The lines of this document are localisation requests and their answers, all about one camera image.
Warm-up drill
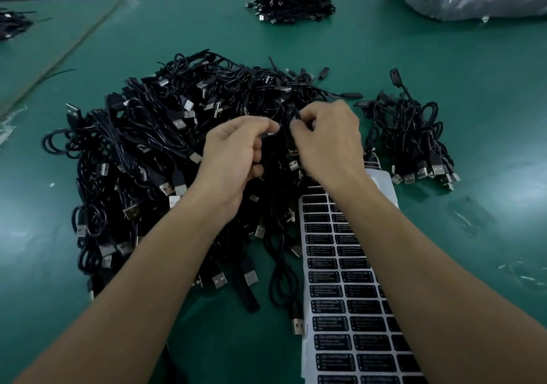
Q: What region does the person's left hand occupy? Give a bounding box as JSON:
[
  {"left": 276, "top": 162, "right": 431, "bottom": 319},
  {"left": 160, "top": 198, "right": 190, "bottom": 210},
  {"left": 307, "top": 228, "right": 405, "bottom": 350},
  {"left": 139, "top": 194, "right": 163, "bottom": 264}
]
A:
[{"left": 187, "top": 118, "right": 281, "bottom": 226}]

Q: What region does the person's right hand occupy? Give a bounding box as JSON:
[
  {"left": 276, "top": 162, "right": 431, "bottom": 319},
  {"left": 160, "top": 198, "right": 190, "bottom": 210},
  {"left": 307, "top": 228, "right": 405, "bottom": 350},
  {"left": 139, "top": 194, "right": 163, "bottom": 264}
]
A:
[{"left": 291, "top": 99, "right": 373, "bottom": 195}]

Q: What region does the black usb cable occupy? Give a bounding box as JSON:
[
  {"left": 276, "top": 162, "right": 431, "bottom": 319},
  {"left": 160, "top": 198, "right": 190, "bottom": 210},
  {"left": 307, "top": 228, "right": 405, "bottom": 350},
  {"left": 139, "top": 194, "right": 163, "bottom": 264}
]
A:
[{"left": 262, "top": 105, "right": 303, "bottom": 171}]

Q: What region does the person's right forearm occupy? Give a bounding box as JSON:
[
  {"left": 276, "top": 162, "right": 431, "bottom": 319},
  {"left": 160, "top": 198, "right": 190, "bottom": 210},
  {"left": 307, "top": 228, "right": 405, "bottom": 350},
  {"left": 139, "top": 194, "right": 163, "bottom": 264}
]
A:
[{"left": 335, "top": 174, "right": 547, "bottom": 384}]

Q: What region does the person's left forearm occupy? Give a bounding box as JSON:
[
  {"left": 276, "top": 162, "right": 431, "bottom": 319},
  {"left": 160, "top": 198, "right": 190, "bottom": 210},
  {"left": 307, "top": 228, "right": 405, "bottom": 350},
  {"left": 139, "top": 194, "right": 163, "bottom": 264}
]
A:
[{"left": 12, "top": 191, "right": 240, "bottom": 384}]

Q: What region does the sheet of black label stickers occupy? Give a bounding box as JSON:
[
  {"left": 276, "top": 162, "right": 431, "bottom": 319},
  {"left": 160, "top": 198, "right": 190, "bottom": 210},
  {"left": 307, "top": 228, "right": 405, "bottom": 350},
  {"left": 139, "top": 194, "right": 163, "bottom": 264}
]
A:
[{"left": 298, "top": 153, "right": 429, "bottom": 384}]

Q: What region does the clear plastic wrapper scrap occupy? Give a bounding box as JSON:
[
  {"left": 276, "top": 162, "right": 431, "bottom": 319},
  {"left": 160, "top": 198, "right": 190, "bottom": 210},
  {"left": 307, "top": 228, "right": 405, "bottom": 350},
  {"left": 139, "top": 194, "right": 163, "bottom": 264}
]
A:
[{"left": 446, "top": 195, "right": 496, "bottom": 239}]

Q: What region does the small heap of bundled cables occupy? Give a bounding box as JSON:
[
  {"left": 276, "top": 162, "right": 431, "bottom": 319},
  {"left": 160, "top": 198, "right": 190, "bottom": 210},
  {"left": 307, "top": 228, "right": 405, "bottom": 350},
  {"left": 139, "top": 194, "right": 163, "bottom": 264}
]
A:
[{"left": 355, "top": 68, "right": 461, "bottom": 192}]

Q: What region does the large pile of black cables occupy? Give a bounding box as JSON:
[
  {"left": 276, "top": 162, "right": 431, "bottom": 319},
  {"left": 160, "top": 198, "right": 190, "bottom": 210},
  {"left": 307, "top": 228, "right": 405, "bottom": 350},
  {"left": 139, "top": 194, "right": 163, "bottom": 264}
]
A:
[{"left": 41, "top": 49, "right": 364, "bottom": 336}]

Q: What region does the thin black cable tie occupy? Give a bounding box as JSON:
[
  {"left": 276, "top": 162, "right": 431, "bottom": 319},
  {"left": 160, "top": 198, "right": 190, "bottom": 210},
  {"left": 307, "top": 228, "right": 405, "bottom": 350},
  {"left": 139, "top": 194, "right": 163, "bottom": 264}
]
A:
[{"left": 41, "top": 69, "right": 77, "bottom": 82}]

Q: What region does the edge cluster of black cables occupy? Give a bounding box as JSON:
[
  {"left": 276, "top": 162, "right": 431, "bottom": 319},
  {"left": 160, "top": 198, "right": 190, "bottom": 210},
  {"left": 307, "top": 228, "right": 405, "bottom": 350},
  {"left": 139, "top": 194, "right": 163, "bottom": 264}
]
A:
[{"left": 0, "top": 8, "right": 37, "bottom": 42}]

